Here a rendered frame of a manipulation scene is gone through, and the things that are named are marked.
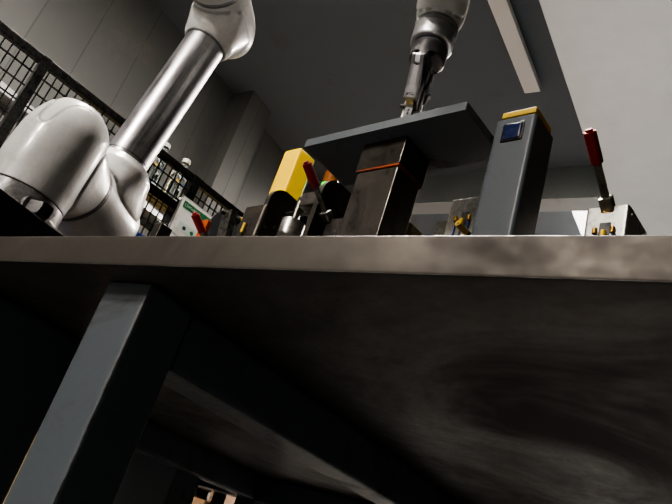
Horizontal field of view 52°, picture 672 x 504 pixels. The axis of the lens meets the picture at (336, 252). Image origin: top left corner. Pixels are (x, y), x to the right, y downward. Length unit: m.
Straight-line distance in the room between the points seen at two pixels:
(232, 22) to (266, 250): 1.14
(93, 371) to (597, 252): 0.56
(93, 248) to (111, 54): 4.99
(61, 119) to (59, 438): 0.72
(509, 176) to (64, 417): 0.70
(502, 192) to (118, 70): 4.98
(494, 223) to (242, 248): 0.45
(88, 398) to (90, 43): 5.02
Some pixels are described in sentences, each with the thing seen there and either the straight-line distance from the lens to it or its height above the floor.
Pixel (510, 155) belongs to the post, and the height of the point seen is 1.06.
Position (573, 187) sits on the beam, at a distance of 6.29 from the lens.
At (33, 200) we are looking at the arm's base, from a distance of 1.31.
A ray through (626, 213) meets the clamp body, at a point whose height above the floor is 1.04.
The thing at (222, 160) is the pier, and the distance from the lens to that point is 6.21.
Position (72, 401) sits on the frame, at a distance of 0.84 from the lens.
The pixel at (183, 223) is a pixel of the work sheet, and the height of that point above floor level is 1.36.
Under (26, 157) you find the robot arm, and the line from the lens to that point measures 1.35.
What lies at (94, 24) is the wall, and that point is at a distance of 5.80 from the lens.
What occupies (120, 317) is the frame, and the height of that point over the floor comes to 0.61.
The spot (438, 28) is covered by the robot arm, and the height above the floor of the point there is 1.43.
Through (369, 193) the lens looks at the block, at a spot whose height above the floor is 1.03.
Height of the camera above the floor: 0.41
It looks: 25 degrees up
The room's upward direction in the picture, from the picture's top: 18 degrees clockwise
